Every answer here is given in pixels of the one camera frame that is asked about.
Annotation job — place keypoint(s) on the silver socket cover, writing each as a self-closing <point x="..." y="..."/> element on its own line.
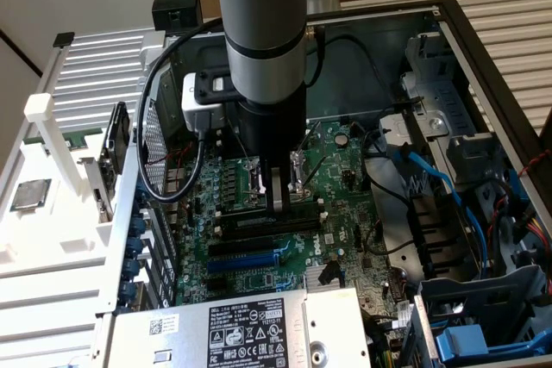
<point x="297" y="170"/>

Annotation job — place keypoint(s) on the graphics card with black cooler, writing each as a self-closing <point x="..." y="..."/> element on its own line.
<point x="116" y="139"/>

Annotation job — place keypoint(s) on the CPU socket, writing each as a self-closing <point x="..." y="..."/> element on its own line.
<point x="252" y="178"/>

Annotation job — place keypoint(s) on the silver finned heat sink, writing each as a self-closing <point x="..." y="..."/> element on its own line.
<point x="314" y="277"/>

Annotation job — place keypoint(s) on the silver rear port block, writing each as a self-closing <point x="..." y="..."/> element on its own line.
<point x="174" y="174"/>
<point x="175" y="189"/>

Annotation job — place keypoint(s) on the short black expansion slot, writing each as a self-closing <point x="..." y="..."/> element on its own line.
<point x="217" y="285"/>

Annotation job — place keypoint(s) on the white plastic bracket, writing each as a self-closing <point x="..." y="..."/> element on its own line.
<point x="151" y="47"/>

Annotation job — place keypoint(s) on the blue card retainer clip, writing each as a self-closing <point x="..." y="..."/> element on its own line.
<point x="136" y="244"/>
<point x="129" y="290"/>
<point x="133" y="266"/>
<point x="140" y="225"/>

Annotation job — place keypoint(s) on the RAM slot with white latches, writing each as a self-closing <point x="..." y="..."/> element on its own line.
<point x="259" y="232"/>
<point x="321" y="201"/>

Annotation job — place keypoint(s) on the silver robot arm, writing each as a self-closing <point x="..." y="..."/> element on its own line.
<point x="263" y="19"/>

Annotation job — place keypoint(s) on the silver metal disk bay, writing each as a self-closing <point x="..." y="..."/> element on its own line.
<point x="448" y="96"/>

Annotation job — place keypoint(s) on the blue expansion slot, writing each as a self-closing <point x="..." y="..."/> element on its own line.
<point x="241" y="263"/>

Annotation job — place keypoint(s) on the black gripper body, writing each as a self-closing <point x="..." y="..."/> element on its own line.
<point x="276" y="131"/>

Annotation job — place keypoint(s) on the long black expansion slot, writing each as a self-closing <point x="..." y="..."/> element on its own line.
<point x="241" y="247"/>

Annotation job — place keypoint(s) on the silver power supply with label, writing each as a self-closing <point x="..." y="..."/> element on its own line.
<point x="194" y="342"/>

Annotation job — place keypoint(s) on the black rail end cap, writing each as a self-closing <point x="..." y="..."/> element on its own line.
<point x="64" y="39"/>

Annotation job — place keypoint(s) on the grey metal bracket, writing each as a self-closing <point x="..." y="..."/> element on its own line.
<point x="392" y="131"/>

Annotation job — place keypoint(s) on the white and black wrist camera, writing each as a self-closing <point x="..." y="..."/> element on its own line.
<point x="194" y="101"/>

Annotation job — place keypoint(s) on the open dark PC case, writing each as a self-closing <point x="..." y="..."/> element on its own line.
<point x="353" y="79"/>

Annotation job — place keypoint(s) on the white parts rack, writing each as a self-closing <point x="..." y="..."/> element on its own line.
<point x="64" y="230"/>

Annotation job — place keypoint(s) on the coin cell battery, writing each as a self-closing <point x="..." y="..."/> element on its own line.
<point x="342" y="139"/>

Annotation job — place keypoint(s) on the silver CPU chip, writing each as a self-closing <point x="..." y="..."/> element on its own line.
<point x="30" y="195"/>

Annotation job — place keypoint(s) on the green RAM stick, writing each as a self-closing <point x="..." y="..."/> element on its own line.
<point x="56" y="139"/>

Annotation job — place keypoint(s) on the thin metal locking lever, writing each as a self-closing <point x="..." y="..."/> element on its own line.
<point x="314" y="172"/>
<point x="312" y="139"/>

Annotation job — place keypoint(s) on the green Dell motherboard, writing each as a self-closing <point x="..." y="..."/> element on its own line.
<point x="345" y="221"/>

